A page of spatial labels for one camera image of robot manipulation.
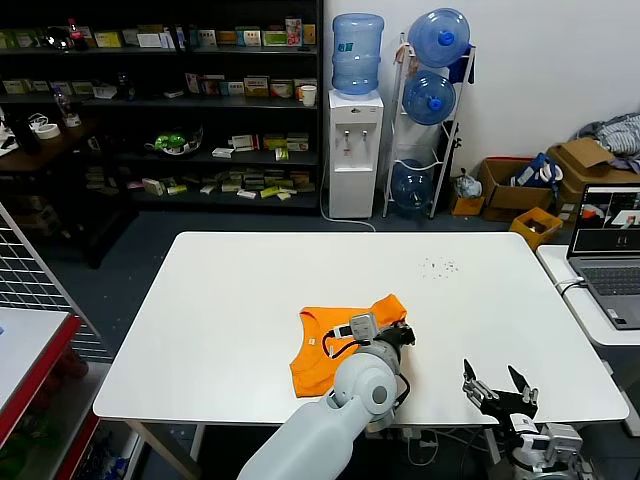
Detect grey laptop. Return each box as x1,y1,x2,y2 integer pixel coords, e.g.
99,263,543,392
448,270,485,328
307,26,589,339
566,183,640,332

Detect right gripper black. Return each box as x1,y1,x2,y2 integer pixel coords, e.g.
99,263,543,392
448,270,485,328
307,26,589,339
461,358,541,437

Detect white dispenser hose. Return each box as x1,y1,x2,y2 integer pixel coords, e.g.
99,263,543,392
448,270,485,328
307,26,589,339
319,163,377,233

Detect small white side table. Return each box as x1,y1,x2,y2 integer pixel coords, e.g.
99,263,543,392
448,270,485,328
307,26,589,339
535,244,640,436

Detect black shelving unit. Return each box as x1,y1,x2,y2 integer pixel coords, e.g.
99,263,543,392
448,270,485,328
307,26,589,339
0,0,325,217

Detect white wire grid panel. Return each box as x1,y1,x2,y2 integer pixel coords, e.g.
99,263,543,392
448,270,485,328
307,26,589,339
0,199,114,361

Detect orange t-shirt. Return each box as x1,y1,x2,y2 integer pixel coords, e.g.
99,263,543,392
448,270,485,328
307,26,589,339
288,293,409,400

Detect pink cloth on rack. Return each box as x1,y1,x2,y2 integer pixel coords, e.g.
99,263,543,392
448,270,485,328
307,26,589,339
392,42,419,75

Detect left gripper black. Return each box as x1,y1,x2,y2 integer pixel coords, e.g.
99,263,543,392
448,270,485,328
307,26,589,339
378,322,417,351

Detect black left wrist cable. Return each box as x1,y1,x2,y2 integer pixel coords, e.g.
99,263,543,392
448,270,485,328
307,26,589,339
321,325,362,360

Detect open brown cardboard box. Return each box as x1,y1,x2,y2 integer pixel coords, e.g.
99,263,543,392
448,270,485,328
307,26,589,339
477,157,556,223

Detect grey plastic bag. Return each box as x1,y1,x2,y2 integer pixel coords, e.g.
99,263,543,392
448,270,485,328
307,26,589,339
451,168,483,199

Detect green plastic bag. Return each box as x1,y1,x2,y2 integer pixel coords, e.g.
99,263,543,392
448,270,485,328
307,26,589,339
145,127,205,156

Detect yellow plastic bin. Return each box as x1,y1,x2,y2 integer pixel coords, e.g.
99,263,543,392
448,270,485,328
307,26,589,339
509,206,564,251

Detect pile of grey clothes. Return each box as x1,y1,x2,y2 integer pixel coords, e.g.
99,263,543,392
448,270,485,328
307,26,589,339
577,112,640,173

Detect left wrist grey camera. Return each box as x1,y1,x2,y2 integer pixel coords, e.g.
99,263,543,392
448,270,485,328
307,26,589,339
348,312,380,346

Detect white red long box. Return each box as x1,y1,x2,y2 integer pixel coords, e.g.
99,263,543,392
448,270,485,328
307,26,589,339
228,133,261,152

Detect red-edged white table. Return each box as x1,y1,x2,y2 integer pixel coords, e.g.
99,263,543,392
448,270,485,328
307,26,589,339
0,305,101,480

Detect blue bag white handles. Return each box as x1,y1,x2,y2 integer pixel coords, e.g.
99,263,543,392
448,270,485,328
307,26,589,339
514,152,565,190

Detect cardboard box with flap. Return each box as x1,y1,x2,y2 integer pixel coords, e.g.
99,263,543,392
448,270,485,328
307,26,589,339
546,137,640,223

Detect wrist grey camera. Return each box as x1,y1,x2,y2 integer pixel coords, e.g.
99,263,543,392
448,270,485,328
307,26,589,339
542,422,585,469
348,312,380,346

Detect white wire jug rack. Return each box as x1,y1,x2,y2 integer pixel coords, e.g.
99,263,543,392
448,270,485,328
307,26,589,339
382,31,477,220

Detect white water dispenser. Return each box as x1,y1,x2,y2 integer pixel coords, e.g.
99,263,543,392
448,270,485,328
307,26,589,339
327,88,385,220

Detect small cardboard box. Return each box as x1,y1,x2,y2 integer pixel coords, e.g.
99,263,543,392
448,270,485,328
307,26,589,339
448,191,486,217

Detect brown wooden table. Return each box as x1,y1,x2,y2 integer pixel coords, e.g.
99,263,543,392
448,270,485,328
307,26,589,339
0,118,141,271

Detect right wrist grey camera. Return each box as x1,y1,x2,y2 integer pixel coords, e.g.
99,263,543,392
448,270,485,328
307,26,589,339
542,422,585,469

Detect blue water jug lying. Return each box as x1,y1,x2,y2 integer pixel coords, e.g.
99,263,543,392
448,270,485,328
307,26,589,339
401,69,457,126
407,7,472,69
390,158,435,211

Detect cola bottle red cap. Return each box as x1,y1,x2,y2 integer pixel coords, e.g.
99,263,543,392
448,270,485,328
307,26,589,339
67,17,90,51

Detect orange white box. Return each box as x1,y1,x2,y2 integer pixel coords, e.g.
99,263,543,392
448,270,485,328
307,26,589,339
244,75,271,98

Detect upright blue water jug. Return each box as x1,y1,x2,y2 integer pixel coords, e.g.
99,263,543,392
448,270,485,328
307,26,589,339
331,12,386,96

